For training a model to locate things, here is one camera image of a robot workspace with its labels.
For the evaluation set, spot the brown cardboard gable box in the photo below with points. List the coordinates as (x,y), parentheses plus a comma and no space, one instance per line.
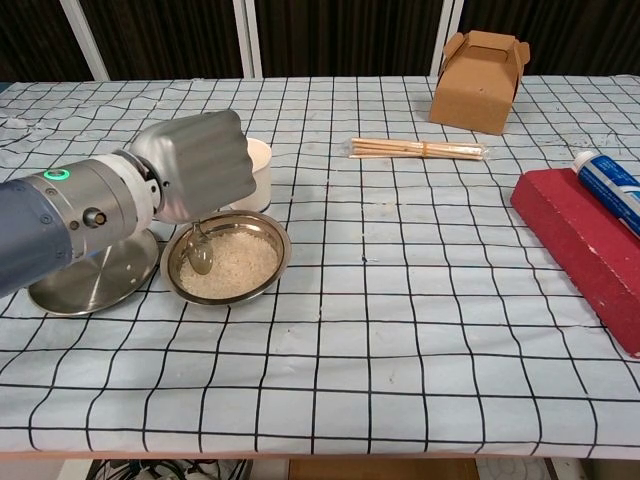
(470,95)

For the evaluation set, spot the white paper cup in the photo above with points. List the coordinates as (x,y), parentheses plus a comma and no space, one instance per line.
(261,175)

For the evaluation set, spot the white partition post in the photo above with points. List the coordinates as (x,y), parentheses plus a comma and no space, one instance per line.
(445,30)
(87,40)
(248,40)

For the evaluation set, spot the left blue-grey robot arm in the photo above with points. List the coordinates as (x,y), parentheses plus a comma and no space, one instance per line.
(60,220)

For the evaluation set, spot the white rice heap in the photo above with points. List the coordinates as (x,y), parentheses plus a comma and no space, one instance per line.
(245,270)

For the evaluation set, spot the light blue checkered tablecloth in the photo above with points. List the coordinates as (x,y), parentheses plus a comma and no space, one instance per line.
(350,325)

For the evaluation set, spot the wrapped wooden chopstick bundle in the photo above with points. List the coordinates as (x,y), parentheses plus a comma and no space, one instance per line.
(400,147)

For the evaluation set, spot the brown wooden board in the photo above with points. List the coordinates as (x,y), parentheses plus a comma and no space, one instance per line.
(380,471)

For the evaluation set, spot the blue white toothpaste tube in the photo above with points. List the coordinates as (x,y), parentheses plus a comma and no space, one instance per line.
(610,180)

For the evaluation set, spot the metal spoon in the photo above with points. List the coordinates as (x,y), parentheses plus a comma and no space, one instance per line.
(200,257)

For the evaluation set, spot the steel bowl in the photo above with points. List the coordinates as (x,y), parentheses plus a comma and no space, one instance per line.
(260,225)

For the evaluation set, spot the long red box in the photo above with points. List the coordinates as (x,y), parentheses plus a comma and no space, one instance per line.
(575,235)

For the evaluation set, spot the empty steel plate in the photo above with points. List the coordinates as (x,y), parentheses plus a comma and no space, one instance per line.
(100,292)

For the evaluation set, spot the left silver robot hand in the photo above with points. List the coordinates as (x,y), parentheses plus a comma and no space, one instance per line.
(205,165)

